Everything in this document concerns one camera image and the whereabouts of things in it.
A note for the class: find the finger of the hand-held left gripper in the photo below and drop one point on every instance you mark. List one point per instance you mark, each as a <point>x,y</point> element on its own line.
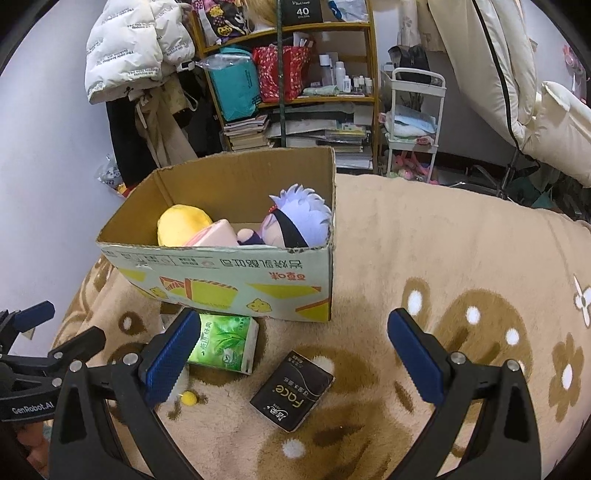
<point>34,314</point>
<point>83,341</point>

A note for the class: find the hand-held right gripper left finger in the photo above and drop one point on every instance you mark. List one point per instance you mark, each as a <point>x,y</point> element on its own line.
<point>173,357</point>

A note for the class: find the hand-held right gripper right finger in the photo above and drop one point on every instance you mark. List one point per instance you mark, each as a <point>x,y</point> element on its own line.
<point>415,357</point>

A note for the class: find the green tissue pack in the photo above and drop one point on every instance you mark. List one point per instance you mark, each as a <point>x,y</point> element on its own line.
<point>226,344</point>

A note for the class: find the printed cardboard box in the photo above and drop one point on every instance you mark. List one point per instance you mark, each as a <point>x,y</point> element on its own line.
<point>221,281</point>

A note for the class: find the black tissue pack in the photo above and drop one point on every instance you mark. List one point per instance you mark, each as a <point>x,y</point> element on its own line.
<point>293,392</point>

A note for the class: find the pink roll plush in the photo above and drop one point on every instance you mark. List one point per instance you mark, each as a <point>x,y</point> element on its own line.
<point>214,233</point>

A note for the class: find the yellow plush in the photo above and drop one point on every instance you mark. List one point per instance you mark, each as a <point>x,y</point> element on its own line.
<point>182,224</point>

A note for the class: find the white-haired doll plush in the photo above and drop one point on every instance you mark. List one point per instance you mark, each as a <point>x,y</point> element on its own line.
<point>300,217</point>

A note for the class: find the person's left hand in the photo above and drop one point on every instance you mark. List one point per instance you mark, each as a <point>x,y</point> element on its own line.
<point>34,441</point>

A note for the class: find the brown patterned blanket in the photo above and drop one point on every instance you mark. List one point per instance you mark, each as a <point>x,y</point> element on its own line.
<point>415,240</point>

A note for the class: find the clear plastic bag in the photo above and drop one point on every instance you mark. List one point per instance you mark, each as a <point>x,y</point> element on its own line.
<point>111,177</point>

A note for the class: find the pink toy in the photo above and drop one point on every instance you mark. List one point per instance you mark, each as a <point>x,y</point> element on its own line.
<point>408,168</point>

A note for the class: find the black hanging coat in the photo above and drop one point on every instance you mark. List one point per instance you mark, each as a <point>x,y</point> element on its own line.
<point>127,143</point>

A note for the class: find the beige hanging coat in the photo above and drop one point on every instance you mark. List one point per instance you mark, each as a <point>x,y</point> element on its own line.
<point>166,129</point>

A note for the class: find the folded cloths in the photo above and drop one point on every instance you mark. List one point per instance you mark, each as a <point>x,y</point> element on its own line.
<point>408,124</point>

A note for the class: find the stack of books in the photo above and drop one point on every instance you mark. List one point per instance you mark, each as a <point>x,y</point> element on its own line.
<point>247,134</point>

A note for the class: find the dark hanging garment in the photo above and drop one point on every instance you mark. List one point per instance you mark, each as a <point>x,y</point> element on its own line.
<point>203,120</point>

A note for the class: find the pile of papers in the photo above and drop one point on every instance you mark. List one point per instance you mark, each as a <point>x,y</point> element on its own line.
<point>323,134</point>

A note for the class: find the white trolley cart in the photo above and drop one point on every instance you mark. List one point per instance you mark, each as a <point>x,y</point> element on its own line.
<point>438,92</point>

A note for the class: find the teal bag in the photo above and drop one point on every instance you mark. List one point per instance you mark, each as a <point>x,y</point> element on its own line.
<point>233,87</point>

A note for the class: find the white puffer jacket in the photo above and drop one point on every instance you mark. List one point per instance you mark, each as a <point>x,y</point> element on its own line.
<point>124,50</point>

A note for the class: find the group of white cosmetic bottles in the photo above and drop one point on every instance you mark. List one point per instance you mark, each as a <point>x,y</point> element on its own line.
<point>344,76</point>

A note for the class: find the black bag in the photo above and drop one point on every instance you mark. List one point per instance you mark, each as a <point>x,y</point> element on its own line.
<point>408,62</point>

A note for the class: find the cream padded chair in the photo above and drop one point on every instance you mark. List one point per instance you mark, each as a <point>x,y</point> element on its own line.
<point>461,55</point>

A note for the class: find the red gift bag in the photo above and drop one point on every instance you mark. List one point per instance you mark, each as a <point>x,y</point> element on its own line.
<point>295,74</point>

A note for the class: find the purple patterned bag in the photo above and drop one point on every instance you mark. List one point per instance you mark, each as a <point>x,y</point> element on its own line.
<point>221,21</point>

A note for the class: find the wooden shelf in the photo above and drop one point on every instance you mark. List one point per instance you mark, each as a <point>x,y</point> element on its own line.
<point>323,27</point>

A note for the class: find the white plastic bag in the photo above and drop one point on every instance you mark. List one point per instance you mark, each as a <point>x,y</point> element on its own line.
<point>348,9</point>

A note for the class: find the blond wig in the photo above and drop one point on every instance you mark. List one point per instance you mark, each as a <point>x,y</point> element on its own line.
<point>263,11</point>

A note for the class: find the black box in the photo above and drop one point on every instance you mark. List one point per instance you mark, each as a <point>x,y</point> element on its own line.
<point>302,11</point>

